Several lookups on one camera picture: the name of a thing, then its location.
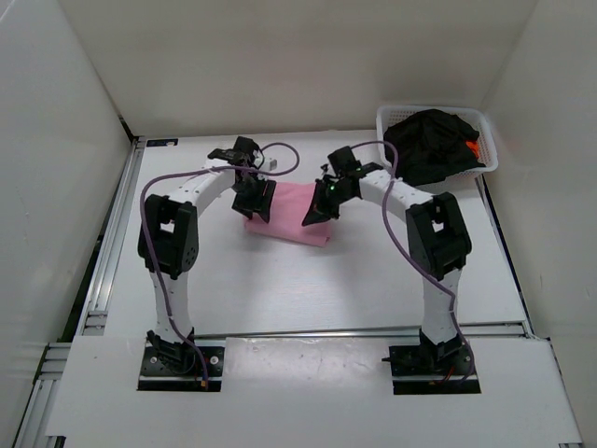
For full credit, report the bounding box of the pink t shirt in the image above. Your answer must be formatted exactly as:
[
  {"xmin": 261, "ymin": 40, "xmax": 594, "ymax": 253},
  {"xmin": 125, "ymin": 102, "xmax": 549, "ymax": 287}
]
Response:
[{"xmin": 244, "ymin": 182, "xmax": 331, "ymax": 247}]

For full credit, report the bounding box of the black t shirt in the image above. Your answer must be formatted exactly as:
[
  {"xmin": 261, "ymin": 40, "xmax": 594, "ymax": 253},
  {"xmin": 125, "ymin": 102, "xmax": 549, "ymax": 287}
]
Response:
[{"xmin": 383, "ymin": 109, "xmax": 482, "ymax": 187}]

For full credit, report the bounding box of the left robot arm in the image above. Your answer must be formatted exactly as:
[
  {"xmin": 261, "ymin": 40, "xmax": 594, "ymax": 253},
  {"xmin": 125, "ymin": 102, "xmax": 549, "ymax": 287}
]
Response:
[{"xmin": 137, "ymin": 136, "xmax": 276, "ymax": 361}]

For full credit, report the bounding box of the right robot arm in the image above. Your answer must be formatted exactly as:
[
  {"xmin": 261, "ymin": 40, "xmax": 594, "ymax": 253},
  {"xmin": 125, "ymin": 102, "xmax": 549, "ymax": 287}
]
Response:
[{"xmin": 231, "ymin": 141, "xmax": 472, "ymax": 363}]

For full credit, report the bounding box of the white plastic basket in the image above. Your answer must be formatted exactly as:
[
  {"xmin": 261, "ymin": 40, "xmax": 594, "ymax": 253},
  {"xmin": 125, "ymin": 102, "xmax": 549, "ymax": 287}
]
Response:
[{"xmin": 376, "ymin": 105, "xmax": 498, "ymax": 181}]

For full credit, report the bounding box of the blue table label sticker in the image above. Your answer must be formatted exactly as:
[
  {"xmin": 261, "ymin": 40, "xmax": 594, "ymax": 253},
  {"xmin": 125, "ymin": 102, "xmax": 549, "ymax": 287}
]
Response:
[{"xmin": 146, "ymin": 138, "xmax": 178, "ymax": 147}]

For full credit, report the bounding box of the orange garment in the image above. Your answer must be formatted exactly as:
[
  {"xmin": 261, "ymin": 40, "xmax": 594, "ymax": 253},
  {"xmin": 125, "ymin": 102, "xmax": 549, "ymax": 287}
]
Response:
[{"xmin": 465, "ymin": 140, "xmax": 480, "ymax": 161}]

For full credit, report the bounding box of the white front cover board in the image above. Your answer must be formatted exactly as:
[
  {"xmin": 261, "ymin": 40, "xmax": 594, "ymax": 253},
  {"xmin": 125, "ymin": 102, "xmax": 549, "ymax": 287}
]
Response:
[{"xmin": 47, "ymin": 336, "xmax": 581, "ymax": 447}]

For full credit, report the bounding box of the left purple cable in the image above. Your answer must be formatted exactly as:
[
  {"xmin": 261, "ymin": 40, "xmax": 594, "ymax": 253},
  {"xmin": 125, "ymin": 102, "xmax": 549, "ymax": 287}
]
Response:
[{"xmin": 139, "ymin": 141, "xmax": 302, "ymax": 382}]

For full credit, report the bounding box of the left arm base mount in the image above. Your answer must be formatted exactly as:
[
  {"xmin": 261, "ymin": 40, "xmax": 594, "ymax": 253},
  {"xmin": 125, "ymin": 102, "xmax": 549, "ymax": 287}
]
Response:
[{"xmin": 137, "ymin": 338, "xmax": 226, "ymax": 392}]

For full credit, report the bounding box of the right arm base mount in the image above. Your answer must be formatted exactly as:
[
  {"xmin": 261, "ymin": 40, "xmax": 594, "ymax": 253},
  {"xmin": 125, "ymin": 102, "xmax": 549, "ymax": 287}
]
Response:
[{"xmin": 382, "ymin": 344, "xmax": 481, "ymax": 396}]

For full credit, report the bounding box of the aluminium table frame rail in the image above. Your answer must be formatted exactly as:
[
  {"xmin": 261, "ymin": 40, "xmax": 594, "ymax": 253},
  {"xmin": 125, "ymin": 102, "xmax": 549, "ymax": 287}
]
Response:
[{"xmin": 12, "ymin": 136, "xmax": 146, "ymax": 447}]

